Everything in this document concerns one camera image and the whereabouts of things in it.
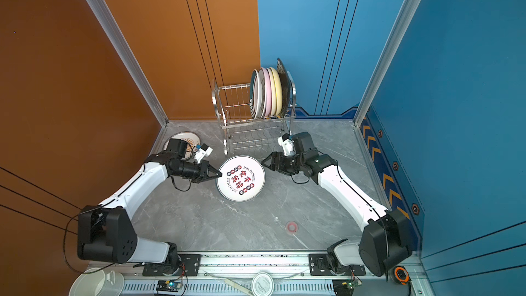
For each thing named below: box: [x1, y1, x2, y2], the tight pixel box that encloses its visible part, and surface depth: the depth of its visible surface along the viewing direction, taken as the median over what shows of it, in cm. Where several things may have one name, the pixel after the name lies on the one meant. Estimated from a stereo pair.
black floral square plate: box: [276, 57, 291, 118], surface depth 77 cm
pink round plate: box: [261, 67, 272, 118], surface depth 75 cm
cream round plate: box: [266, 67, 277, 118], surface depth 75 cm
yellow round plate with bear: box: [269, 67, 283, 117], surface depth 76 cm
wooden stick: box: [224, 278, 255, 296], surface depth 71 cm
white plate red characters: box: [216, 155, 266, 203], surface depth 81 cm
